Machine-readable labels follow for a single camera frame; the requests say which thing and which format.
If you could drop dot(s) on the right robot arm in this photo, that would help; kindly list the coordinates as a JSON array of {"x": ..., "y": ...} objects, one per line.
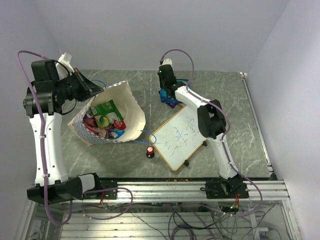
[{"x": 212, "y": 124}]

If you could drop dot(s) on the red sweet chilli packet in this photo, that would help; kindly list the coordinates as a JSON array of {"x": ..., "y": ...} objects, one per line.
[{"x": 118, "y": 124}]

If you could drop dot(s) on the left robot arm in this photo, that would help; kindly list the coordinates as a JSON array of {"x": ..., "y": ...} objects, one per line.
[{"x": 55, "y": 82}]

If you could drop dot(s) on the blue fruit candy bag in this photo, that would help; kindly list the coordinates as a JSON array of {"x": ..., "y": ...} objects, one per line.
[{"x": 169, "y": 99}]

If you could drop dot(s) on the small whiteboard yellow frame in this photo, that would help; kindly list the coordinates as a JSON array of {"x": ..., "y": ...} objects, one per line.
[{"x": 178, "y": 138}]

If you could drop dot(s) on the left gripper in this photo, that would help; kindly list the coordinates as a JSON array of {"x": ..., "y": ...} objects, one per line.
[{"x": 89, "y": 88}]

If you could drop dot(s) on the blue checkered paper bag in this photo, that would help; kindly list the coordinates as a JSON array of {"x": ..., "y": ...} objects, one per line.
[{"x": 134, "y": 118}]

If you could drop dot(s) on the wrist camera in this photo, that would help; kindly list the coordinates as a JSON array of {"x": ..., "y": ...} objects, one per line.
[
  {"x": 65, "y": 60},
  {"x": 166, "y": 61}
]

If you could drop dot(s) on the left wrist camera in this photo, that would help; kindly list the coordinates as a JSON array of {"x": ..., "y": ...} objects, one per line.
[{"x": 65, "y": 60}]

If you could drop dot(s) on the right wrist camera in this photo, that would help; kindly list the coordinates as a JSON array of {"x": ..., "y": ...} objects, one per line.
[{"x": 166, "y": 61}]

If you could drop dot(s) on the green snack packet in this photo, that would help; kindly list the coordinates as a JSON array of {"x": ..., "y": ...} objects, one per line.
[{"x": 105, "y": 113}]

